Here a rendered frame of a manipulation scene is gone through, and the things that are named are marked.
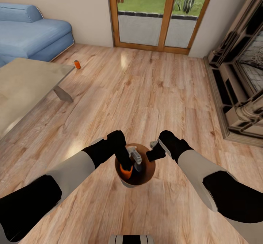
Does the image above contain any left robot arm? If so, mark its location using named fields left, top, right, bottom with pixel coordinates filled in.
left=0, top=130, right=142, bottom=244

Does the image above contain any can of soda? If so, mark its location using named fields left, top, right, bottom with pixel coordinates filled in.
left=74, top=60, right=81, bottom=69
left=128, top=162, right=142, bottom=180
left=119, top=164, right=133, bottom=180

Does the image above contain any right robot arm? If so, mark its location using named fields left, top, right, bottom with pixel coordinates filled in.
left=146, top=131, right=263, bottom=244

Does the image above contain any trash can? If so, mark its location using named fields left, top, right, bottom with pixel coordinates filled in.
left=114, top=143, right=156, bottom=188

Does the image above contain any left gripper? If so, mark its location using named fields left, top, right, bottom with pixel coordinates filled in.
left=116, top=150, right=133, bottom=170

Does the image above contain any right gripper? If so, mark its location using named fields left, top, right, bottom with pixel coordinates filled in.
left=146, top=147, right=166, bottom=162

